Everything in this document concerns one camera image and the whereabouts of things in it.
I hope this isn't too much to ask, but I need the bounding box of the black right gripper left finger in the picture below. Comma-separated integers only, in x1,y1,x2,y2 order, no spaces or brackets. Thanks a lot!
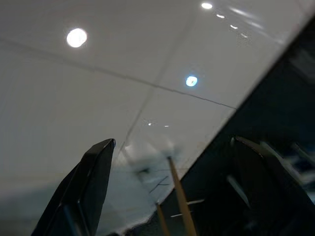
31,138,116,236

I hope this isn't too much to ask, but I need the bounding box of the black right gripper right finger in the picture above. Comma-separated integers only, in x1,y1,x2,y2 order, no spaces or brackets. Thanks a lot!
231,136,315,236

